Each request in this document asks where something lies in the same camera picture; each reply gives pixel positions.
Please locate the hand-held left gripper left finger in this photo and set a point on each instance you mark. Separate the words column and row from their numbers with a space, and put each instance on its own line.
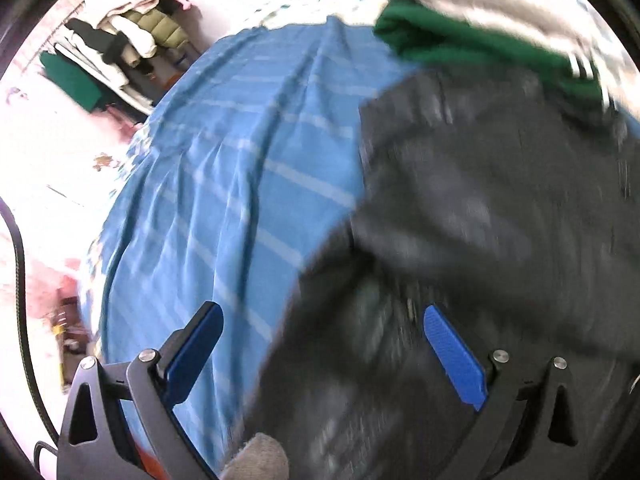
column 197, row 345

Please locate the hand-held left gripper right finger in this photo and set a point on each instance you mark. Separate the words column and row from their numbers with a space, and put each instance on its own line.
column 452, row 355

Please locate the dark grey pants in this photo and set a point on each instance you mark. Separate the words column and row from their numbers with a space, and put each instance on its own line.
column 470, row 240

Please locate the floor clutter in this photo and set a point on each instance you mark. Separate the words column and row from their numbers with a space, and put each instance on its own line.
column 72, row 330

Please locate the grey fuzzy cloth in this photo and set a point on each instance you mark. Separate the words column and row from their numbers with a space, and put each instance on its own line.
column 260, row 457

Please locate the blue striped bed sheet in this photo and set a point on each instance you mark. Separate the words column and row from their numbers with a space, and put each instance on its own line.
column 225, row 170

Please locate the dark green hanging garment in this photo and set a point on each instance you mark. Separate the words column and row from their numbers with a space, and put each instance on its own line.
column 70, row 80

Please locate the green garment with white stripes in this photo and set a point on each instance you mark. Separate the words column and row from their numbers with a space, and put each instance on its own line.
column 450, row 40

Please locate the olive puffer jacket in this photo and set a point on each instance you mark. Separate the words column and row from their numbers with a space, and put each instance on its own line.
column 157, row 30

